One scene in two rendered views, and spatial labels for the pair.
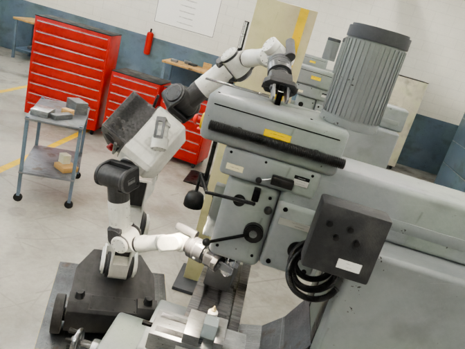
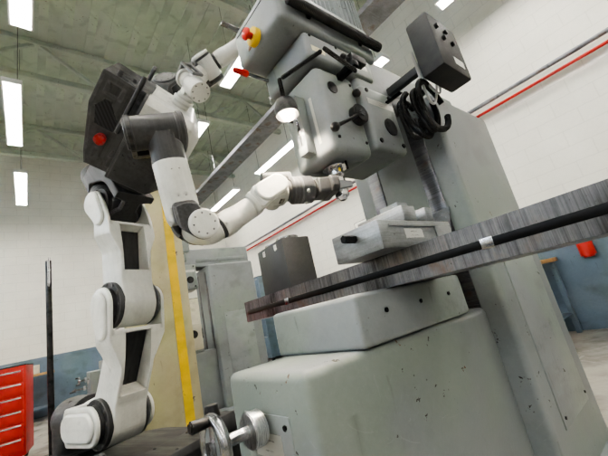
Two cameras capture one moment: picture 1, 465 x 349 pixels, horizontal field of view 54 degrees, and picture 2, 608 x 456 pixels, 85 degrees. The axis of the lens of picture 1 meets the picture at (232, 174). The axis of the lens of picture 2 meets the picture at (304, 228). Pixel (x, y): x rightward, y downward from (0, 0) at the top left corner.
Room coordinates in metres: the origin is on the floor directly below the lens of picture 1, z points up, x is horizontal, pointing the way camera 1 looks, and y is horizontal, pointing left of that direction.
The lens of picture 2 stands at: (0.92, 0.76, 0.86)
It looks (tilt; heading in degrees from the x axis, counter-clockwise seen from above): 14 degrees up; 316
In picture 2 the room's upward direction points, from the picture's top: 13 degrees counter-clockwise
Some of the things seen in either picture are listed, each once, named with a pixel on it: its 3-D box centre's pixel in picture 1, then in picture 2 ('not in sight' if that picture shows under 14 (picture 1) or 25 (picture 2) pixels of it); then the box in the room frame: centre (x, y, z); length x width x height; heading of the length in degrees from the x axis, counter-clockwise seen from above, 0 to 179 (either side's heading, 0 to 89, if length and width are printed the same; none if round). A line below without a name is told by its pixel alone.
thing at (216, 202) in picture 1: (214, 209); (301, 127); (1.58, 0.03, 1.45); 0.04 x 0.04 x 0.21; 87
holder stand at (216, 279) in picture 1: (225, 259); (285, 265); (1.93, -0.08, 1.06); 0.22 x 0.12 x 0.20; 171
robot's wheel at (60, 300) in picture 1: (58, 313); not in sight; (1.93, 0.67, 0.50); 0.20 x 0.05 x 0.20; 16
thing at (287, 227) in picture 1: (294, 228); (361, 136); (1.56, -0.28, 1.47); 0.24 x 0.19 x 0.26; 177
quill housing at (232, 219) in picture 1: (245, 212); (325, 127); (1.57, -0.09, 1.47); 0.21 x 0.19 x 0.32; 177
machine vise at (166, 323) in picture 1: (198, 336); (395, 234); (1.40, -0.04, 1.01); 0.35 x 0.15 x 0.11; 89
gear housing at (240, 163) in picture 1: (271, 163); (320, 80); (1.57, -0.12, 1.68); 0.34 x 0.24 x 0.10; 87
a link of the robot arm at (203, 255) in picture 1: (208, 255); (315, 189); (1.61, 0.00, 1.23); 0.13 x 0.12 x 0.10; 158
